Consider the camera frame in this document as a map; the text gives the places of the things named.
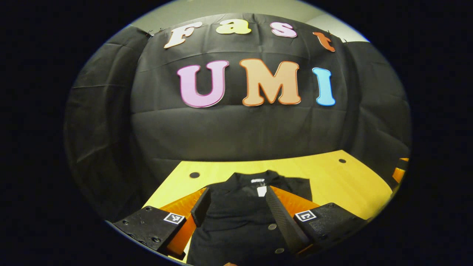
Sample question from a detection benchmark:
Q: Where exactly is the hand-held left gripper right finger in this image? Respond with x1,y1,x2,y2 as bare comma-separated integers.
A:
265,186,367,258

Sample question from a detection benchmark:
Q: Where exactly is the black button shirt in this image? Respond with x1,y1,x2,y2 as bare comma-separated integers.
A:
187,170,313,266

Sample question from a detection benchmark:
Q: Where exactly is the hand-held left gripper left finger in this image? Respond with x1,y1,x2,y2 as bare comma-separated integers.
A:
113,187,212,260

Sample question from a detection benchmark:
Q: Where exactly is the black backdrop cloth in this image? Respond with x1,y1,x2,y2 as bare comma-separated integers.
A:
65,13,412,222

